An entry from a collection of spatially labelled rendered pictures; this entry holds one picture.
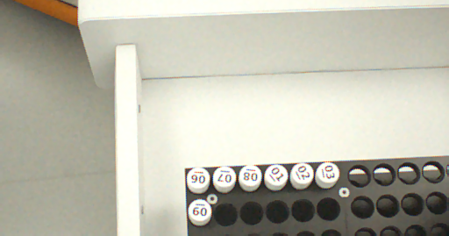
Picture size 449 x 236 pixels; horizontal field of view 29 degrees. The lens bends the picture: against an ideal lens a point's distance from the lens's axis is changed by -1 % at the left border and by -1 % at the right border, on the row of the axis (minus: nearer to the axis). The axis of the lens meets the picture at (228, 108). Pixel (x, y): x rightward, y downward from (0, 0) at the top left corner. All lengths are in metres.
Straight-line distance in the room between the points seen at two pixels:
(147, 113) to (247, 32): 0.09
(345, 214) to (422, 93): 0.13
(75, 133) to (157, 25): 0.96
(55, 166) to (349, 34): 0.97
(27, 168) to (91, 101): 0.15
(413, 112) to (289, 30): 0.11
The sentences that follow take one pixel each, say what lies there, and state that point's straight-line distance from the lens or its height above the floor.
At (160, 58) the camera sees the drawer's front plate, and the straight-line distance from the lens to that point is 0.56.
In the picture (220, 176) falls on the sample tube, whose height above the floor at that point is 0.91.
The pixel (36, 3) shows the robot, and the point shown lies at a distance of 1.46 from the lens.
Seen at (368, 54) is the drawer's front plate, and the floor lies 0.86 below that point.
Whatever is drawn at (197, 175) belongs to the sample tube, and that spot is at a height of 0.91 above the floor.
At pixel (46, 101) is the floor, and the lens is 1.50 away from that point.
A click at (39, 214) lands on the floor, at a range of 1.44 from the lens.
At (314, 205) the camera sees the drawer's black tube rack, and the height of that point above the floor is 0.90.
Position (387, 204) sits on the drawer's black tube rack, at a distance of 0.53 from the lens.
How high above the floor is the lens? 1.38
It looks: 70 degrees down
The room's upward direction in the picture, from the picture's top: 5 degrees clockwise
